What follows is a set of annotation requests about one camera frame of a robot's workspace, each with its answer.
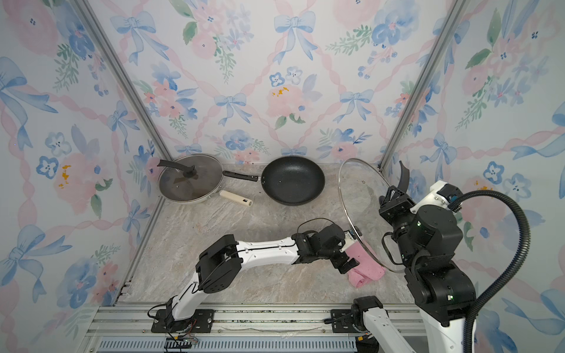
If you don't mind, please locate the glass pot lid black handle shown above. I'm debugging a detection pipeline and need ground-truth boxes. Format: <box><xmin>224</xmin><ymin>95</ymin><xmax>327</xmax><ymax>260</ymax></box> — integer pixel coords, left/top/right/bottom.
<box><xmin>337</xmin><ymin>158</ymin><xmax>403</xmax><ymax>274</ymax></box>

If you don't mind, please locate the aluminium frame post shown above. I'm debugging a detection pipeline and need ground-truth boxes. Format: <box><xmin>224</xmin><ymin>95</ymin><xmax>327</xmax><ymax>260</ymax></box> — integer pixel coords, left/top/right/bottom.
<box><xmin>70</xmin><ymin>0</ymin><xmax>173</xmax><ymax>161</ymax></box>
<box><xmin>378</xmin><ymin>0</ymin><xmax>468</xmax><ymax>174</ymax></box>

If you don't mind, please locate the pink cloth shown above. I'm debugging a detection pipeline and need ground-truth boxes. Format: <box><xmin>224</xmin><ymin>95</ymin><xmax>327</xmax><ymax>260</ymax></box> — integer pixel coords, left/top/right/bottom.
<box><xmin>346</xmin><ymin>242</ymin><xmax>385</xmax><ymax>288</ymax></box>

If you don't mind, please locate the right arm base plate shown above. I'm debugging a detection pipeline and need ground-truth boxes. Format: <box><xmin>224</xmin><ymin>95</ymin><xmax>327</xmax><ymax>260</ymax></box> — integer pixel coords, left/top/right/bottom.
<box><xmin>330</xmin><ymin>309</ymin><xmax>363</xmax><ymax>334</ymax></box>

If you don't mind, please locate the aluminium frame post left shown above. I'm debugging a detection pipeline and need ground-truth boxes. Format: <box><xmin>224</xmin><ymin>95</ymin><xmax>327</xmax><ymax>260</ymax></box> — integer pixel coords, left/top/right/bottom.
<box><xmin>70</xmin><ymin>0</ymin><xmax>173</xmax><ymax>161</ymax></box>

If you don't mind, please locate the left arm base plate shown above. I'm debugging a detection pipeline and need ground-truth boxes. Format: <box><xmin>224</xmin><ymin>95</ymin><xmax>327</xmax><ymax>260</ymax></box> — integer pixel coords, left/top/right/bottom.
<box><xmin>151</xmin><ymin>309</ymin><xmax>216</xmax><ymax>334</ymax></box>

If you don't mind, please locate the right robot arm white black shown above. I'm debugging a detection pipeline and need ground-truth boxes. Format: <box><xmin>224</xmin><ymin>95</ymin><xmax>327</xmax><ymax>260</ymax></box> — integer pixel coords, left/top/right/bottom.
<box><xmin>379</xmin><ymin>182</ymin><xmax>476</xmax><ymax>352</ymax></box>

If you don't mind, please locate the black frying pan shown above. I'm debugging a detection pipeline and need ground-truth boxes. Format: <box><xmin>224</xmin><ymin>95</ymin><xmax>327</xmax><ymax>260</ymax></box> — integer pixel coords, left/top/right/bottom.
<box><xmin>222</xmin><ymin>156</ymin><xmax>326</xmax><ymax>206</ymax></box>

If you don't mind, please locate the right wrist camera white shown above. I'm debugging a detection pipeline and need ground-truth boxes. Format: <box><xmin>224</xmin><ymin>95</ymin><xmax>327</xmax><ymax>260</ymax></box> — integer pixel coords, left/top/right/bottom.
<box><xmin>419</xmin><ymin>180</ymin><xmax>463</xmax><ymax>209</ymax></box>

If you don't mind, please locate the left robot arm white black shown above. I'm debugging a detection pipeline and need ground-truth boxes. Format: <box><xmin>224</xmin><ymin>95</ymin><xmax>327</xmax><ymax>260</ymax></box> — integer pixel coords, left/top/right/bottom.
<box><xmin>166</xmin><ymin>224</ymin><xmax>359</xmax><ymax>326</ymax></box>

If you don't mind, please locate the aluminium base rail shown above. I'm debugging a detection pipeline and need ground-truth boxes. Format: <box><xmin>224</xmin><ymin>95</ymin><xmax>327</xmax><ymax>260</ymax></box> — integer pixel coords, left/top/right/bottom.
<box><xmin>78</xmin><ymin>303</ymin><xmax>432</xmax><ymax>352</ymax></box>

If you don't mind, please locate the steel pan beige handle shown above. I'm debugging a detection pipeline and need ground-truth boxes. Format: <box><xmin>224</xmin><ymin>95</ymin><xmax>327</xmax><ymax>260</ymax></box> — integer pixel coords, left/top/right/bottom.
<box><xmin>157</xmin><ymin>153</ymin><xmax>254</xmax><ymax>207</ymax></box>

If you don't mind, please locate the aluminium frame post right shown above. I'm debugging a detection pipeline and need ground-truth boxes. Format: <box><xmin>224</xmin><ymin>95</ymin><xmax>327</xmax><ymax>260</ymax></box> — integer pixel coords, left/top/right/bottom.
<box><xmin>378</xmin><ymin>0</ymin><xmax>468</xmax><ymax>174</ymax></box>

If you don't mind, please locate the glass lid on steel pan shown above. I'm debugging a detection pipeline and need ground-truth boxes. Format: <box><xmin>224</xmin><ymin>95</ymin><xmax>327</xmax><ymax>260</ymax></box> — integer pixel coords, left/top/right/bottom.
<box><xmin>157</xmin><ymin>153</ymin><xmax>225</xmax><ymax>203</ymax></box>

